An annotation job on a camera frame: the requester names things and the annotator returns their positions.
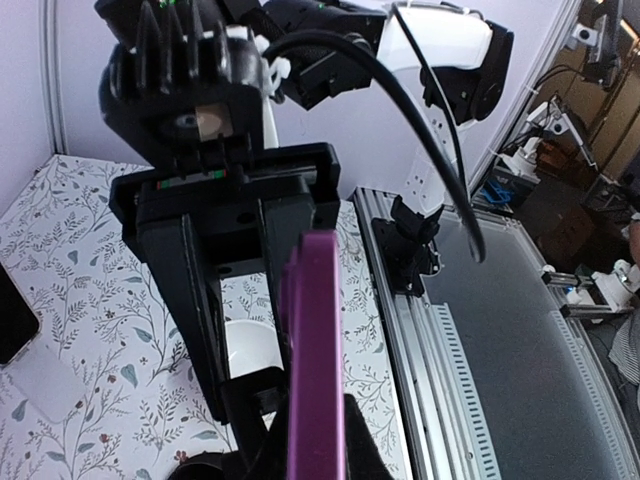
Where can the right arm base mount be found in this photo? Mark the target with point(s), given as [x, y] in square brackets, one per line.
[407, 246]

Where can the white bowl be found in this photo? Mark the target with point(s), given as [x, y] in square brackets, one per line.
[251, 346]

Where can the tall black phone stand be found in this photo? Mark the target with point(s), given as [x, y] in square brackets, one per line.
[193, 230]

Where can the white folding phone stand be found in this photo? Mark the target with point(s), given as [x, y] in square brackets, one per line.
[46, 381]

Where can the purple-backed black phone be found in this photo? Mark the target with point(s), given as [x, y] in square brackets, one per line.
[310, 306]

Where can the left aluminium frame post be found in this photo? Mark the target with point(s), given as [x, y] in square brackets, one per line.
[51, 80]

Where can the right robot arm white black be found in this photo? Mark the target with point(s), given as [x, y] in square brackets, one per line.
[327, 48]

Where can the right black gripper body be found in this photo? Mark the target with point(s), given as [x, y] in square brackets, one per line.
[186, 87]

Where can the front aluminium rail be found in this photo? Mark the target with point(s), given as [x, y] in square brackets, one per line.
[496, 377]

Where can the floral patterned table mat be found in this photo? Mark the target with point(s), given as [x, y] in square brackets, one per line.
[142, 413]

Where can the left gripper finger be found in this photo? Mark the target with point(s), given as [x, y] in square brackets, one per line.
[363, 459]

